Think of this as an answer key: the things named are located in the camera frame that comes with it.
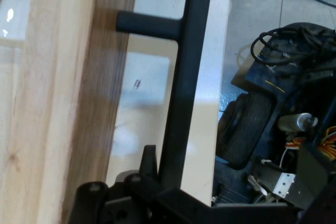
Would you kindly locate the black wheeled robot base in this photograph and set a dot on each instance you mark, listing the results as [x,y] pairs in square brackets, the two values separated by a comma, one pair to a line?
[262,77]

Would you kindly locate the light wooden cabinet door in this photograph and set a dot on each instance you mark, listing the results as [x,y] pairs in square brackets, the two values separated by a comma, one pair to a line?
[78,103]

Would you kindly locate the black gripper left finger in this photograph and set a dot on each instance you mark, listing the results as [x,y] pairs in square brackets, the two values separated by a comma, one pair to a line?
[136,203]

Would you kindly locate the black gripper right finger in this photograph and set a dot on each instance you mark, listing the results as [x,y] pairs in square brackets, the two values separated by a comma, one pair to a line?
[317,182]

